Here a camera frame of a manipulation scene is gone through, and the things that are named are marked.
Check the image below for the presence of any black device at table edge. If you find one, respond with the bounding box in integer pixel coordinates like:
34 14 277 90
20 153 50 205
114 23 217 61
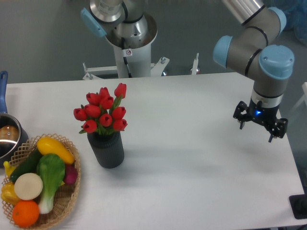
289 194 307 219

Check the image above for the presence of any yellow bell pepper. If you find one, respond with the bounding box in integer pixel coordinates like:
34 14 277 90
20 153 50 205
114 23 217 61
0 182 21 205

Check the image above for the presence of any orange fruit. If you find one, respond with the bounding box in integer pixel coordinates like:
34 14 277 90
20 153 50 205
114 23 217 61
12 200 39 228

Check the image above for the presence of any white frame at right edge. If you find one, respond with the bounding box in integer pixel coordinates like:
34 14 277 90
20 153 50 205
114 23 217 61
288 82 307 122

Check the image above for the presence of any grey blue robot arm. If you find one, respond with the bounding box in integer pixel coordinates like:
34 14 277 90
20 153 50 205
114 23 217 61
81 0 295 138

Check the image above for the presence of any dark green cucumber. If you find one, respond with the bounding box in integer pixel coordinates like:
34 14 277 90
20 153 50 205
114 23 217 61
10 148 43 183

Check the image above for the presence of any green bok choy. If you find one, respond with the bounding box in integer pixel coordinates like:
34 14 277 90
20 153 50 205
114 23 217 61
36 153 65 214

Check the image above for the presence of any woven wicker basket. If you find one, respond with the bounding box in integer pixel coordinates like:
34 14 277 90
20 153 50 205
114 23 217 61
9 134 81 230

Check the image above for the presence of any dark grey ribbed vase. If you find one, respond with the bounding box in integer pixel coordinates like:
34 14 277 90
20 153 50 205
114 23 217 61
87 132 125 169

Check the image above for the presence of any yellow squash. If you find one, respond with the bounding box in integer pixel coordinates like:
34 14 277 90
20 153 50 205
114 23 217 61
37 137 75 165

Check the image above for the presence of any white round radish slice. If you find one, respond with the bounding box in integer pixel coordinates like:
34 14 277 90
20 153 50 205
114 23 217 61
14 173 43 200

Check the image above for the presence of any blue handled saucepan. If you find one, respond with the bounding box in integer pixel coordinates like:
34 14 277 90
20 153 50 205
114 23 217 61
0 70 28 168

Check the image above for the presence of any purple red radish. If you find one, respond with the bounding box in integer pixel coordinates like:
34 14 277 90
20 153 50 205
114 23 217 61
63 164 78 184

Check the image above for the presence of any red tulip bouquet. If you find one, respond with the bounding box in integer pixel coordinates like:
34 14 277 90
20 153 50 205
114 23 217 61
73 83 128 137

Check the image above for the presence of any blue plastic bag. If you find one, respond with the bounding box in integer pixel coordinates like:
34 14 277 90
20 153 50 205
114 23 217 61
275 0 307 46

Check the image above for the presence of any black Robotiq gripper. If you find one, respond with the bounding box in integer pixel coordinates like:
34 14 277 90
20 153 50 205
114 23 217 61
233 97 288 143

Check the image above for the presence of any yellow banana tip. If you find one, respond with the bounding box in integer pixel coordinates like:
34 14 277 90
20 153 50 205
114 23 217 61
3 161 16 178

